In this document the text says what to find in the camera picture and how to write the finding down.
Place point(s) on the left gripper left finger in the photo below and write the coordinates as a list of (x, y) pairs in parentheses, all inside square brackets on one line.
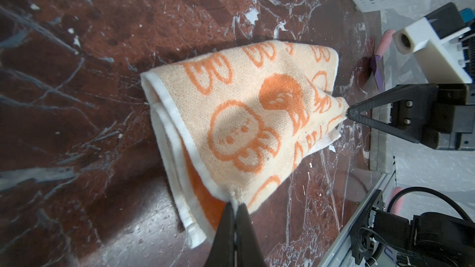
[(222, 253)]

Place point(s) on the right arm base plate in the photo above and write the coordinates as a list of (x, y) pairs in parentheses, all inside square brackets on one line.
[(363, 243)]

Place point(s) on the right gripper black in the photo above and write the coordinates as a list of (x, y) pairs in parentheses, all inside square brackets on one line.
[(439, 116)]

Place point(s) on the orange bunny pattern towel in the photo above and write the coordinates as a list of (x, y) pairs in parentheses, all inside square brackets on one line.
[(232, 125)]

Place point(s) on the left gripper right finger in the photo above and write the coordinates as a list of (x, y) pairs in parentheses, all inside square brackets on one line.
[(247, 250)]

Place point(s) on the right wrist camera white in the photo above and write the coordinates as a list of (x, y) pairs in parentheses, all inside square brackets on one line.
[(434, 40)]

